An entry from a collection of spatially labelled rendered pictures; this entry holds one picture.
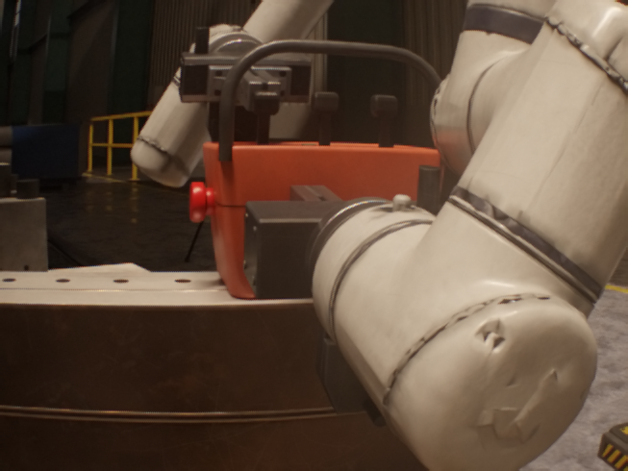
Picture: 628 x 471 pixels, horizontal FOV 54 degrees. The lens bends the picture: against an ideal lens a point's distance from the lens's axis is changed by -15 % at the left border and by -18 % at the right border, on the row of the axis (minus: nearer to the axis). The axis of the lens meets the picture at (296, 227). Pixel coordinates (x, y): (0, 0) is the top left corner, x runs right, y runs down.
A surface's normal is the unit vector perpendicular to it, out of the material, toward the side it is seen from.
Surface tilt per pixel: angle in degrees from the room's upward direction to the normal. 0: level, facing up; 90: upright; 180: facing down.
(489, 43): 74
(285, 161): 97
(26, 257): 90
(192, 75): 103
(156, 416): 90
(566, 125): 70
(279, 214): 7
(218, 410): 90
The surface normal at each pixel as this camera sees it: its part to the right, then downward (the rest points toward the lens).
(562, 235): 0.01, 0.11
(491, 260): -0.44, -0.24
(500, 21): -0.61, -0.05
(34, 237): 0.58, 0.12
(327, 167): 0.22, 0.25
